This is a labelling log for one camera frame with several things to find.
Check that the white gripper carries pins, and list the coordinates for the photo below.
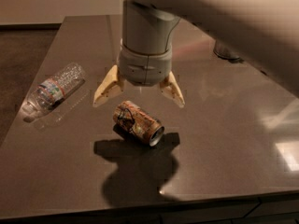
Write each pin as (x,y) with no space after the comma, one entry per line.
(144,65)

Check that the orange soda can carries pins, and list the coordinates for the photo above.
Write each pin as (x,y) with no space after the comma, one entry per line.
(139,123)

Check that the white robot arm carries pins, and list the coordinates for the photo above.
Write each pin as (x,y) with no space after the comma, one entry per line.
(265,33)

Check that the metal bucket napkin holder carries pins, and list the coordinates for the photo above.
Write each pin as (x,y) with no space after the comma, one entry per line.
(223,52)

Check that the clear plastic water bottle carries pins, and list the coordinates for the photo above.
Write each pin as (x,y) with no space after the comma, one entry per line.
(54,90)

